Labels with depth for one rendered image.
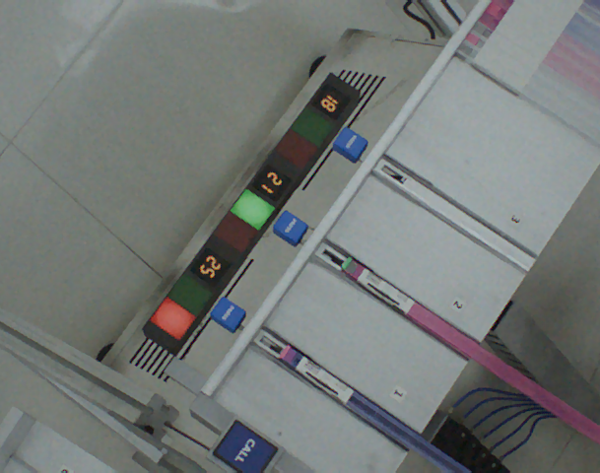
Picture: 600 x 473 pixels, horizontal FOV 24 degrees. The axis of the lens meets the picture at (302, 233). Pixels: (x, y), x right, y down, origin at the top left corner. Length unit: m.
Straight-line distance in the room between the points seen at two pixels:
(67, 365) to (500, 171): 0.53
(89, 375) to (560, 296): 0.64
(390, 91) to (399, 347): 0.73
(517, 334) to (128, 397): 0.51
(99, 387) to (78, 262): 0.61
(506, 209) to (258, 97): 0.85
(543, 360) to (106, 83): 0.77
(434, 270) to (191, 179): 0.83
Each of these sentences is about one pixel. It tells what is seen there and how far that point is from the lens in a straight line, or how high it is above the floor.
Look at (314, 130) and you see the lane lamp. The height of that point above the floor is 0.66.
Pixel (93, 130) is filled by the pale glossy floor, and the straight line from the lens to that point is 2.10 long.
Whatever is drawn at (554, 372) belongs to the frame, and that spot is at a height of 0.66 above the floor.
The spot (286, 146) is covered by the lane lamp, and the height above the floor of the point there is 0.65.
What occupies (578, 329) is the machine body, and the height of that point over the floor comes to 0.62.
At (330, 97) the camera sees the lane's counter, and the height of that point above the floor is 0.66.
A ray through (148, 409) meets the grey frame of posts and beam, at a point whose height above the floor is 0.63.
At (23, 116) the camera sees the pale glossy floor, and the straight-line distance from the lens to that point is 2.05.
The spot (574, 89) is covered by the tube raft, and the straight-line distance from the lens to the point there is 1.52.
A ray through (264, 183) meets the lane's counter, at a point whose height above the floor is 0.65.
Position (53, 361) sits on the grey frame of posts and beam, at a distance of 1.63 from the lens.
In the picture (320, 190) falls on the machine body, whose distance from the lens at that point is 2.02.
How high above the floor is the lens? 1.82
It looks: 51 degrees down
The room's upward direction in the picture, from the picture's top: 108 degrees clockwise
